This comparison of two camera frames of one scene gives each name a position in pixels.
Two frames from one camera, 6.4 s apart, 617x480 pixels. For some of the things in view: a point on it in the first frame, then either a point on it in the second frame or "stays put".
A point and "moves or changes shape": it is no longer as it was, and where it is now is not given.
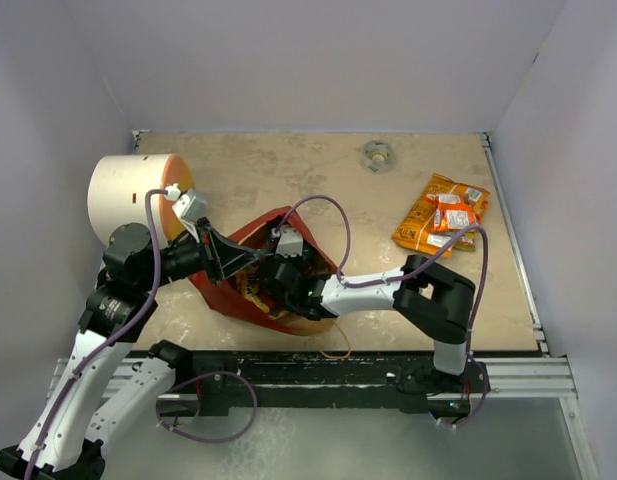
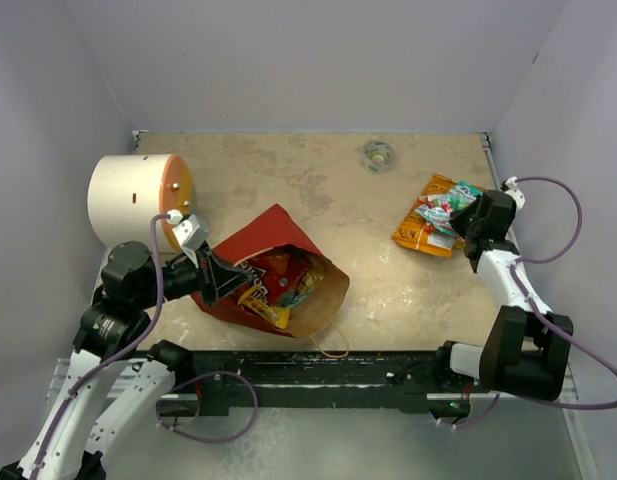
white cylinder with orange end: (118, 187) stays put
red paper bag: (244, 288) moves or changes shape
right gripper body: (295, 262) -> (473, 229)
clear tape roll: (377, 157) stays put
